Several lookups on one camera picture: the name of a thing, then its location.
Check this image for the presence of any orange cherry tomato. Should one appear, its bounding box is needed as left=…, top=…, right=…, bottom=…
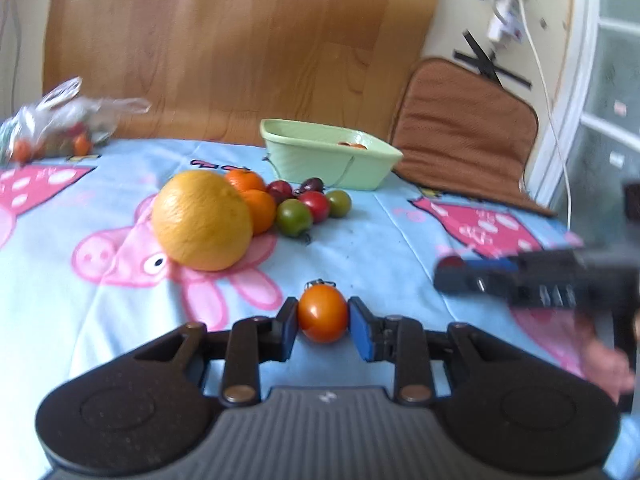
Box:
left=297, top=282, right=349, bottom=344

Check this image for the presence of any right human hand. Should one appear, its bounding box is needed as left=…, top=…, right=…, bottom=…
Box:
left=574, top=314, right=636, bottom=402

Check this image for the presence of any large yellow grapefruit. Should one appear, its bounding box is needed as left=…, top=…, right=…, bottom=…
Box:
left=151, top=170, right=253, bottom=272

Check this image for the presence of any orange mandarin with stem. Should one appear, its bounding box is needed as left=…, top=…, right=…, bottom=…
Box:
left=241, top=190, right=277, bottom=236

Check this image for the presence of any red cherry tomato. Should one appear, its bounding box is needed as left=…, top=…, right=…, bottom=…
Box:
left=298, top=191, right=331, bottom=223

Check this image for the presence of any olive green tomato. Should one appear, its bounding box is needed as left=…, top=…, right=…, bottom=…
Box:
left=326, top=190, right=352, bottom=218

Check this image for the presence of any dark red cherry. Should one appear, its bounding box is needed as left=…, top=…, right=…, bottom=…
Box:
left=266, top=180, right=294, bottom=205

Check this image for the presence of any dark purple plum cherry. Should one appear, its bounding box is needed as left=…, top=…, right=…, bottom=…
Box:
left=294, top=177, right=324, bottom=196

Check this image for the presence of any brown seat cushion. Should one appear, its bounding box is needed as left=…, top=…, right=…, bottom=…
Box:
left=390, top=58, right=554, bottom=218

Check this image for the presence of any cartoon pig tablecloth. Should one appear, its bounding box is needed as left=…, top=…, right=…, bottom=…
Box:
left=0, top=136, right=640, bottom=480

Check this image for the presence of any light green plastic basket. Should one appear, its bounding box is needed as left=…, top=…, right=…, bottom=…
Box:
left=259, top=118, right=402, bottom=191

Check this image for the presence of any orange tomato in basket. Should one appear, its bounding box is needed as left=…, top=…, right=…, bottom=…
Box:
left=337, top=141, right=368, bottom=150

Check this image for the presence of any clear plastic fruit bag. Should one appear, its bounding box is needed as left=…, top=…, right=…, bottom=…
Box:
left=1, top=77, right=151, bottom=165

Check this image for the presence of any wooden headboard panel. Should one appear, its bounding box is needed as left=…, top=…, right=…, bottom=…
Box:
left=43, top=0, right=437, bottom=145

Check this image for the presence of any white door frame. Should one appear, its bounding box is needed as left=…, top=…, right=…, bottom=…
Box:
left=529, top=0, right=639, bottom=218

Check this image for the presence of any white wall charger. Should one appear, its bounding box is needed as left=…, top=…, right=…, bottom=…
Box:
left=487, top=0, right=523, bottom=44

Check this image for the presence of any white power cable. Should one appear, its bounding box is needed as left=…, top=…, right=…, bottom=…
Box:
left=516, top=0, right=574, bottom=231

